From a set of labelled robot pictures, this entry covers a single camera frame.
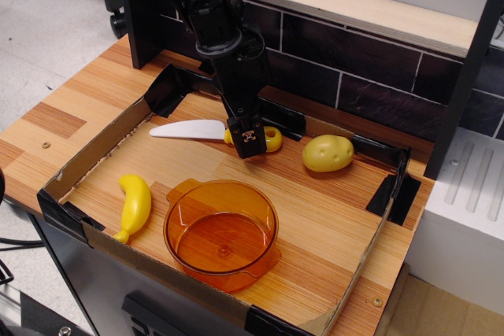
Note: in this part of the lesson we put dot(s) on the yellow toy potato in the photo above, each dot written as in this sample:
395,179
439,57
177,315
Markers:
328,153

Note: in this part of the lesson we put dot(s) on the black chair wheel base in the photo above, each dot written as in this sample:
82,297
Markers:
117,18

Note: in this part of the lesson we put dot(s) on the black shelf frame wooden top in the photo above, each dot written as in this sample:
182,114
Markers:
395,67

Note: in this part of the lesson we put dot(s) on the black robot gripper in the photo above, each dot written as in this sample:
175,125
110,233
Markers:
242,68

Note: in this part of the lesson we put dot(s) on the orange transparent plastic pot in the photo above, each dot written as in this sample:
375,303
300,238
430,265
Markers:
222,233

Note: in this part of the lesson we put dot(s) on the cardboard fence with black tape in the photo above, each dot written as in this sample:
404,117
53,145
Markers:
333,277

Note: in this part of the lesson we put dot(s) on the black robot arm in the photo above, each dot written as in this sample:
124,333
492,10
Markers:
211,21

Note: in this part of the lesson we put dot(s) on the white toy sink drainboard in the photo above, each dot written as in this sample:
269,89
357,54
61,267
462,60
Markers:
458,245

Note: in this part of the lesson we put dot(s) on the white toy knife yellow handle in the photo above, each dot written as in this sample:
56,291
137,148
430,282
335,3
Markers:
212,130

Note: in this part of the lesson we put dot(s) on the yellow toy banana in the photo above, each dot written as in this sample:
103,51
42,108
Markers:
137,206

